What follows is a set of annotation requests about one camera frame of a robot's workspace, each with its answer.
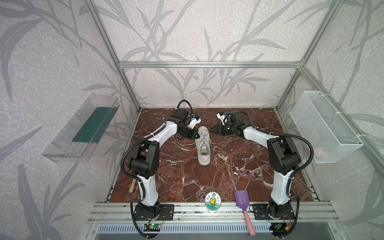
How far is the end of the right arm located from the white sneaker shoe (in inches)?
2.7

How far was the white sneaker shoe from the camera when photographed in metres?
0.86

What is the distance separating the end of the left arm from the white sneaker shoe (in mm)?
94

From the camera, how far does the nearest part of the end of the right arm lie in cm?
75
